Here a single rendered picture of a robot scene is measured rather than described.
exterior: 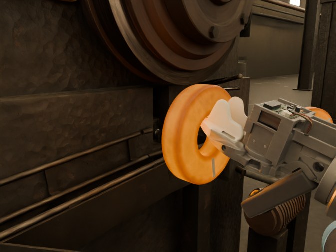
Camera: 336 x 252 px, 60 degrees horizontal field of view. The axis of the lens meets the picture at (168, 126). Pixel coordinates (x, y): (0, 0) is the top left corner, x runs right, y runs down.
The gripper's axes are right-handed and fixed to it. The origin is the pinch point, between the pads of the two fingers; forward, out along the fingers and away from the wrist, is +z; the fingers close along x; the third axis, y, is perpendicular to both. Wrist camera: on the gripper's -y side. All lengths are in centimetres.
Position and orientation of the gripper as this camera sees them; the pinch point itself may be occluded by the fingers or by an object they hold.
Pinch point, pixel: (203, 122)
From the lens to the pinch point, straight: 46.2
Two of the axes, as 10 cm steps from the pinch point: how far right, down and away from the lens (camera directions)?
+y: 1.9, -8.9, -4.2
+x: -7.0, 1.8, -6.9
